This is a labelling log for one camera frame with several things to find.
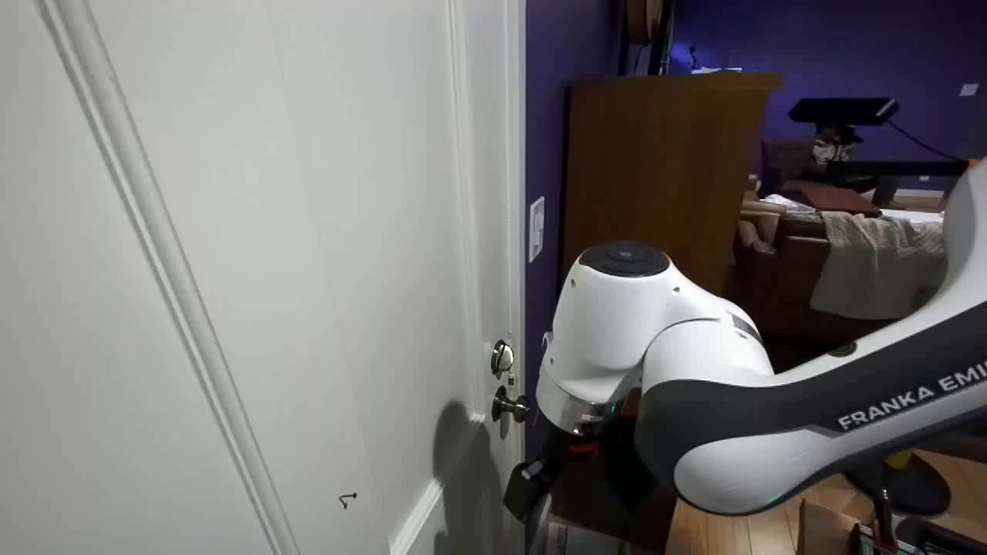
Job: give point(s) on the black bar on desk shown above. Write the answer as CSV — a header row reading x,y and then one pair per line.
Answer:
x,y
896,170

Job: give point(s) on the white wall outlet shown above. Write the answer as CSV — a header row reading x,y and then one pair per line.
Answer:
x,y
969,89

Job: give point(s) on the silver deadbolt thumb lock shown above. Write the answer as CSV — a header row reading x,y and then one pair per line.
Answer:
x,y
502,358

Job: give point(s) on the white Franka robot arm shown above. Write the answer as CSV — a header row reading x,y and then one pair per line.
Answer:
x,y
721,410

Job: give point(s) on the dark metal door knob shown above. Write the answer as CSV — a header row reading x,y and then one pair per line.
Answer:
x,y
511,407

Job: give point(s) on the beige draped cloth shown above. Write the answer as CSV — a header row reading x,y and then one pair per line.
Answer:
x,y
875,266

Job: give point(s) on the black camera on stand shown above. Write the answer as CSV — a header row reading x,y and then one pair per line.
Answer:
x,y
845,109

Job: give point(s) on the brown wooden cabinet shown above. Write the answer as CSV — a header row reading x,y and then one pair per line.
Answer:
x,y
657,172

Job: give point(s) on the brown cardboard box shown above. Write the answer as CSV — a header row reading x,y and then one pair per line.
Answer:
x,y
834,525

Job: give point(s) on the white panelled door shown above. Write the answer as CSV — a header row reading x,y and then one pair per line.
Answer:
x,y
258,257

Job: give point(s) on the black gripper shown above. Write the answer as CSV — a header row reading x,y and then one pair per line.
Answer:
x,y
530,484

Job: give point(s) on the white wall light switch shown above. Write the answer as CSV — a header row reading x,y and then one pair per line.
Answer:
x,y
534,230

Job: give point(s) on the black round stand base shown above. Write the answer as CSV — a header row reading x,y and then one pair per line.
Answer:
x,y
910,489

